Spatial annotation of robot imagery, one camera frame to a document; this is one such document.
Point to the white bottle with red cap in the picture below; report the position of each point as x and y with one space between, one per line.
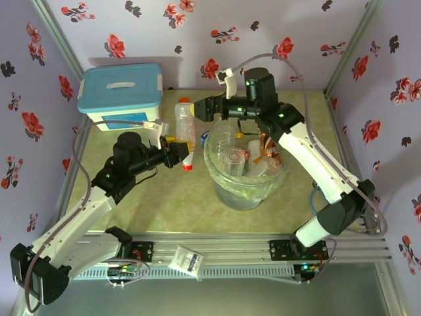
184 125

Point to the brown coffee drink bottle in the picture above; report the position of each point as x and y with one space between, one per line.
271 148

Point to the translucent green bin liner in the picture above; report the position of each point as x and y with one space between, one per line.
223 184

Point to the bottle with white orange label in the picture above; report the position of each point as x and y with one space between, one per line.
261 166

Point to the clear plastic trash bin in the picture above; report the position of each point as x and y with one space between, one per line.
237 202

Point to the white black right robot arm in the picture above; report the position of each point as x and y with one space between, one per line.
312 158

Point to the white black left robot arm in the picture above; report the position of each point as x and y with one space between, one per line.
72 224

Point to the orange plastic cup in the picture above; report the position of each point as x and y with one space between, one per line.
185 99

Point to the small bottle with blue label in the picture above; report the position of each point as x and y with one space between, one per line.
204 135

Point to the storage box with blue lid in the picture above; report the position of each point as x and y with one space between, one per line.
118 95

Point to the blue tube loop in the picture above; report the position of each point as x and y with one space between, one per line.
312 200

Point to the white paper packet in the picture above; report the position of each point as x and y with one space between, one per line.
185 260

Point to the circuit board with green light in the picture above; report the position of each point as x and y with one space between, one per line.
307 271

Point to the aluminium side rail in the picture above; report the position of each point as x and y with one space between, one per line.
64 197

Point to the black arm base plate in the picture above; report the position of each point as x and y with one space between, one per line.
279 250
141 251

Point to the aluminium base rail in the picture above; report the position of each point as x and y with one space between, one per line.
230 250

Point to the aluminium corner post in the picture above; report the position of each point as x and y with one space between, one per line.
60 41
356 39

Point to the grey metal bracket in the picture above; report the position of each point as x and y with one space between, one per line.
368 224

